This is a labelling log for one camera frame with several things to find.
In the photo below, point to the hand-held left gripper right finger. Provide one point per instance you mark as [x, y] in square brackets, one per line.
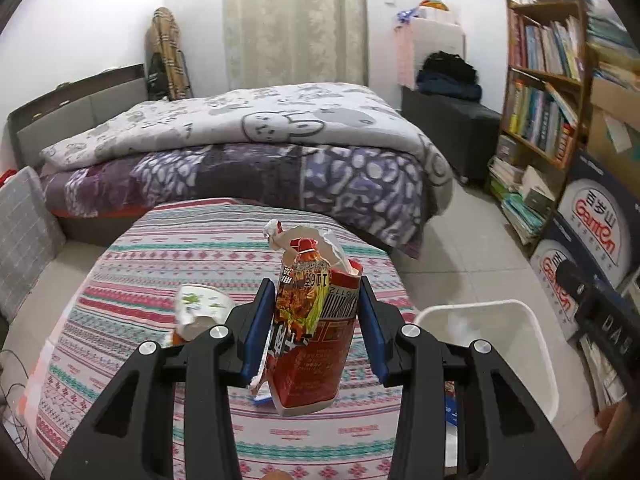
[372, 340]

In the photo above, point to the brown cardboard box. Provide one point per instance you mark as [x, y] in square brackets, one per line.
[615, 125]

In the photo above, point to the white drawer cabinet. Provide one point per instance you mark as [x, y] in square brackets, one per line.
[440, 40]

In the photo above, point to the grey checked cushion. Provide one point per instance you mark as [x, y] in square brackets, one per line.
[27, 240]

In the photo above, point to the stack of teal books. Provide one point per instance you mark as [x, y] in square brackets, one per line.
[610, 40]

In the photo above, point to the black backpack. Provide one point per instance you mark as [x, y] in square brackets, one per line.
[447, 66]

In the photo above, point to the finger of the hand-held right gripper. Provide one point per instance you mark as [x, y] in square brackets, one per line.
[580, 295]

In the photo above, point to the white paper cup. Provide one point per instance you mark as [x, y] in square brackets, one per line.
[200, 310]

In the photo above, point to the pink cloth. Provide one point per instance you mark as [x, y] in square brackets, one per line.
[404, 57]

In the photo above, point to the black hanging bag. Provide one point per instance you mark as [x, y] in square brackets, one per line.
[156, 77]

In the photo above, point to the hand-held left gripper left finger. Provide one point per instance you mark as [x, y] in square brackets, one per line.
[255, 340]

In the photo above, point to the row of upright books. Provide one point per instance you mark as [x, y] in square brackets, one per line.
[545, 47]
[535, 120]

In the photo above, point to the purple patterned blanket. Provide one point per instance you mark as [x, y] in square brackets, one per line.
[325, 180]

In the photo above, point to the white plastic bin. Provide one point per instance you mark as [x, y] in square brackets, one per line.
[500, 320]

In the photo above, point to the blue white water carton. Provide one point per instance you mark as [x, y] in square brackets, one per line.
[547, 280]
[600, 220]

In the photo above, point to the blue carton box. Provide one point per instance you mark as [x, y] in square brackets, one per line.
[451, 412]

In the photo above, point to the plaid coat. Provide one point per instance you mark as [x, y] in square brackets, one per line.
[170, 40]

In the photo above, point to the red noodle bag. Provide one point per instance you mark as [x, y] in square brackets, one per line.
[315, 360]

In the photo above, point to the round table with patterned cloth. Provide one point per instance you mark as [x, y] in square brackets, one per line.
[200, 250]

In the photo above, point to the wooden bookshelf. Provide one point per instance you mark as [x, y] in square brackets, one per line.
[545, 74]

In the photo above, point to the navy blue clothing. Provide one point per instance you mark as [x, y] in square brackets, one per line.
[450, 91]

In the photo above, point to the pile of flat books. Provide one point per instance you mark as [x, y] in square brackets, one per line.
[520, 200]

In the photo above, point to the person's right hand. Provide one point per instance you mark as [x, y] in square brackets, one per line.
[610, 430]

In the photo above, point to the grey bed headboard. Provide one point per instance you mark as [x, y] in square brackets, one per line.
[65, 110]

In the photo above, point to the cream lace curtain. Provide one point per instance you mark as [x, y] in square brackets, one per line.
[295, 25]

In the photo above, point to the red cloth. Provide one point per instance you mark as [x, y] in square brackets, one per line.
[6, 178]

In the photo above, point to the dark storage bench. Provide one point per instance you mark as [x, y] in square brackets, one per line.
[455, 130]

